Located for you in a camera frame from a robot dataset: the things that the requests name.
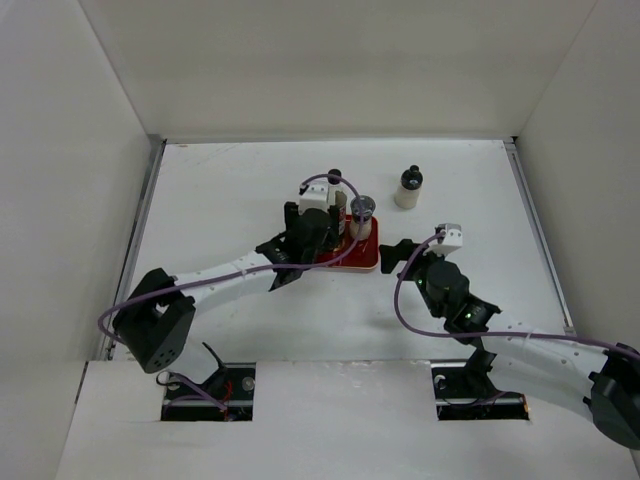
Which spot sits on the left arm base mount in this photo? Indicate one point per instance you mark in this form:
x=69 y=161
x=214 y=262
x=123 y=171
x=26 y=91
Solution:
x=222 y=392

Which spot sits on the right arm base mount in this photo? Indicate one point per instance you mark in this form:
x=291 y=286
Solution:
x=463 y=392

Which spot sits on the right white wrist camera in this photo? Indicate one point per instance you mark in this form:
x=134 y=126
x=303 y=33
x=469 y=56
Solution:
x=450 y=239

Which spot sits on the clear top salt grinder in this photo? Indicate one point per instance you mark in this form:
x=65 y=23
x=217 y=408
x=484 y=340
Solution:
x=362 y=210

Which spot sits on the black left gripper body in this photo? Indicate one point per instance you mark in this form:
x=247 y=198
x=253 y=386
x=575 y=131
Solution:
x=311 y=259

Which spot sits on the aluminium frame rail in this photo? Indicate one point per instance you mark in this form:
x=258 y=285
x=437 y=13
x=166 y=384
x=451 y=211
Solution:
x=158 y=145
x=538 y=232

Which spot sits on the black top sugar shaker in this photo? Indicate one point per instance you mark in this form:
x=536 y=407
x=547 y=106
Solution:
x=409 y=188

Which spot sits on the soy sauce bottle black cap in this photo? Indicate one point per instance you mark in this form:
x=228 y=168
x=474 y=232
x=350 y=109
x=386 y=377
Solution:
x=337 y=195

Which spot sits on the left aluminium frame rail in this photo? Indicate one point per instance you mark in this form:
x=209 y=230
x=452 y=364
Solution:
x=158 y=145

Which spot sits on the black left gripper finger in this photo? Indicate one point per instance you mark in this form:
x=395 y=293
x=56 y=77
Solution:
x=336 y=233
x=291 y=217

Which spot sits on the red rectangular tray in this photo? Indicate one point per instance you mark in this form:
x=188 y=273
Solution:
x=363 y=258

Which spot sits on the right aluminium frame rail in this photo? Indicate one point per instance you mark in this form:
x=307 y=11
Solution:
x=538 y=232

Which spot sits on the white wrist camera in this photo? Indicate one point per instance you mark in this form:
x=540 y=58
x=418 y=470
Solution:
x=450 y=239
x=314 y=195

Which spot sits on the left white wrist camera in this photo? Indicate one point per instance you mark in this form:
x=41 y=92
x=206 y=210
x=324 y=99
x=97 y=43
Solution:
x=314 y=195

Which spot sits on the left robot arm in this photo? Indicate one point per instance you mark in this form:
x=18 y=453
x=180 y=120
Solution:
x=157 y=330

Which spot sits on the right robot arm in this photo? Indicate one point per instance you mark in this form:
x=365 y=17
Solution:
x=596 y=380

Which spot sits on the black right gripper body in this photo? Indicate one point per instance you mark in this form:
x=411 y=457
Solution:
x=421 y=275

